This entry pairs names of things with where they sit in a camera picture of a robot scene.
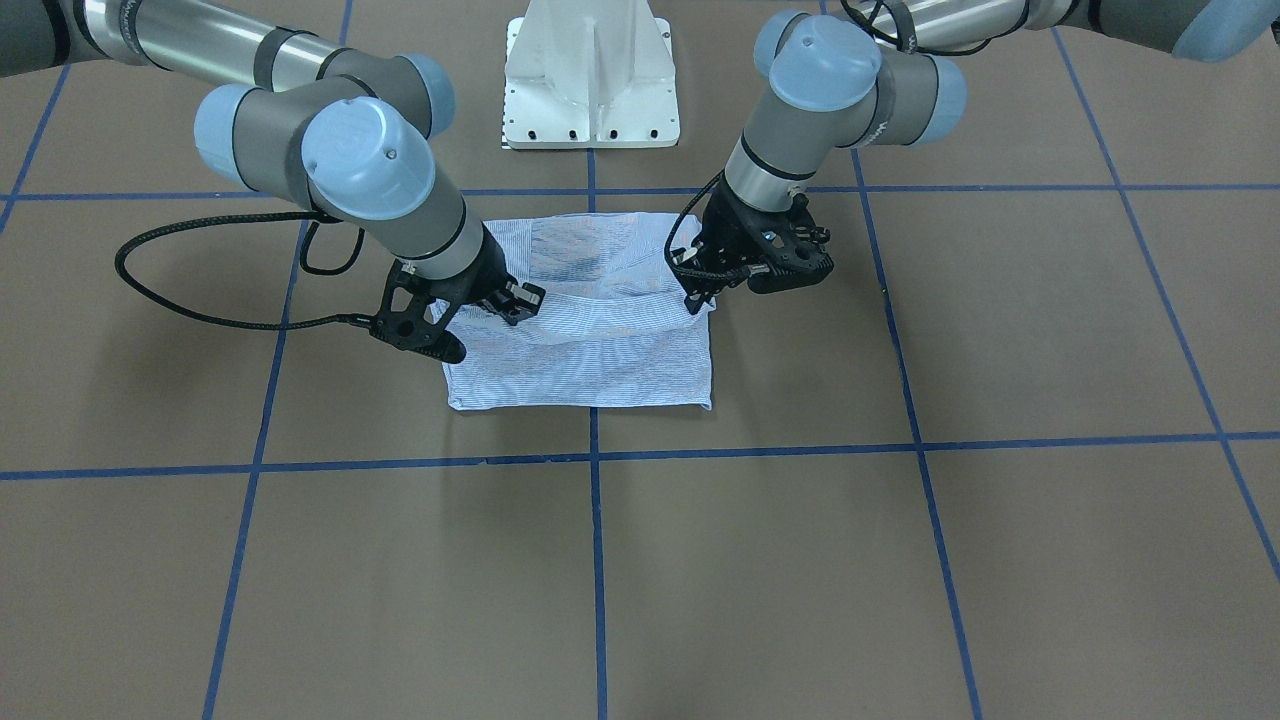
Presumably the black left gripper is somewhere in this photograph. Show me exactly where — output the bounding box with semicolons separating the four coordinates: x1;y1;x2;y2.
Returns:
682;186;796;315

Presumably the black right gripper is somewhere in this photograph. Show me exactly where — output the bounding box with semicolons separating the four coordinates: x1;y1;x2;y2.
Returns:
425;228;547;325

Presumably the light blue striped shirt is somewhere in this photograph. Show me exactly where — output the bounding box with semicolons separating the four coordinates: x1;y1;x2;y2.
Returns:
443;211;713;411

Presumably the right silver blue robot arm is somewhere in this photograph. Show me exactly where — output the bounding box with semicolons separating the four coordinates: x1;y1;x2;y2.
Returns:
3;1;544;341

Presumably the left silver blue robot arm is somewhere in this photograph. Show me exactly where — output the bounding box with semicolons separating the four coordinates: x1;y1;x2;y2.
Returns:
666;1;1277;314

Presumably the brown paper table cover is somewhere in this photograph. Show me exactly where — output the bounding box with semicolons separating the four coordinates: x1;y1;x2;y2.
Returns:
1;28;1279;719

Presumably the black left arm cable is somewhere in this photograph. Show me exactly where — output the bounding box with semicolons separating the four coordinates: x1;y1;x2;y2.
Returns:
664;172;771;283

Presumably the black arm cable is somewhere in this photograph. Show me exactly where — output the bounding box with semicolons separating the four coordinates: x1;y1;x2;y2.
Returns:
664;172;771;283
114;208;390;333

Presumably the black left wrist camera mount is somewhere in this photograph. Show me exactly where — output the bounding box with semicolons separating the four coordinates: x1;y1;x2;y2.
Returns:
745;193;835;293

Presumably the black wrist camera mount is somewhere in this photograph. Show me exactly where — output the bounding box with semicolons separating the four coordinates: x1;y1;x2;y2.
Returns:
745;193;835;293
369;260;470;364

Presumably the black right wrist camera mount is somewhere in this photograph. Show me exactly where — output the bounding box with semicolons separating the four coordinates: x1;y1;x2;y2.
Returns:
369;260;470;364

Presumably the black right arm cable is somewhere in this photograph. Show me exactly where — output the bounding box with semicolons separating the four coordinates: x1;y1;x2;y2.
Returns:
114;208;390;333

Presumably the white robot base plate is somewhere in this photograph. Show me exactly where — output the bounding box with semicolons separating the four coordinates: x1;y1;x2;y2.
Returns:
502;1;682;151

